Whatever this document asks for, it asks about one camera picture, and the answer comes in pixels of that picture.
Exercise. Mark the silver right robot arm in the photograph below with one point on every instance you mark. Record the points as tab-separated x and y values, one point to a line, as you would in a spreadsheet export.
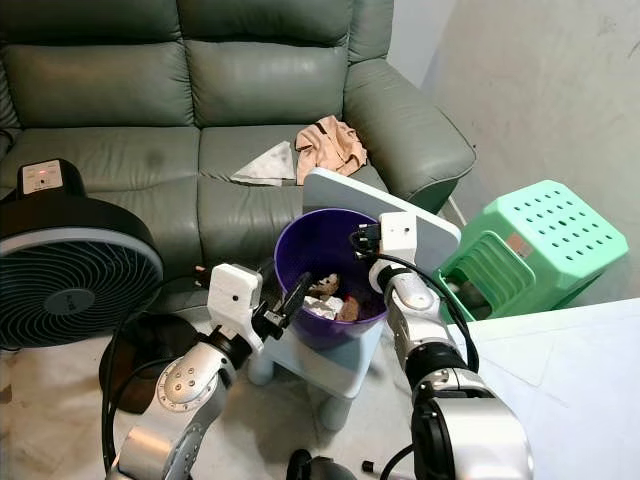
460	410

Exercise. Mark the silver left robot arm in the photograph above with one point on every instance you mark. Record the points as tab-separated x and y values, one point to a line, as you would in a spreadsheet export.
185	395

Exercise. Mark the purple plastic rubbish bin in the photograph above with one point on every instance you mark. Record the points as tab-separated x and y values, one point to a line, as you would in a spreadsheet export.
320	245

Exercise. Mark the brown crumpled trash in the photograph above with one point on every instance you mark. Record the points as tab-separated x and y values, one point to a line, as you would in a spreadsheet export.
349	311

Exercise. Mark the light blue plastic stool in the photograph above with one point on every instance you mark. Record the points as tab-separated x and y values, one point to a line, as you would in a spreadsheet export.
315	365

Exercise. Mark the beige crumpled cloth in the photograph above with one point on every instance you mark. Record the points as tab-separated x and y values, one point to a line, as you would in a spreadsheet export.
328	150

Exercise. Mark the white folded tissue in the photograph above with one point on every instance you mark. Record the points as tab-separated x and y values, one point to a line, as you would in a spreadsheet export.
270	168

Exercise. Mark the green plastic stool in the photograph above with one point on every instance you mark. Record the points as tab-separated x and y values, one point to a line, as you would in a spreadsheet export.
550	230

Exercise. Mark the black floor fan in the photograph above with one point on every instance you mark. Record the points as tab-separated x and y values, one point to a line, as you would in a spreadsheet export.
70	290

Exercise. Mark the grey-green leather sofa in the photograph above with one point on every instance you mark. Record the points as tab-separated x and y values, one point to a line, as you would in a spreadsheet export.
100	90

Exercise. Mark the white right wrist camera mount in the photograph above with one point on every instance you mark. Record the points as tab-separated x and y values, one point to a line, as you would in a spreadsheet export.
400	238

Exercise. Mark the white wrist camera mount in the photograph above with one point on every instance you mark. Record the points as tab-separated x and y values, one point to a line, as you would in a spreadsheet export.
233	300
400	238

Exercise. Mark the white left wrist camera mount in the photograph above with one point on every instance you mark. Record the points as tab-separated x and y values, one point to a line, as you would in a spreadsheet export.
233	300

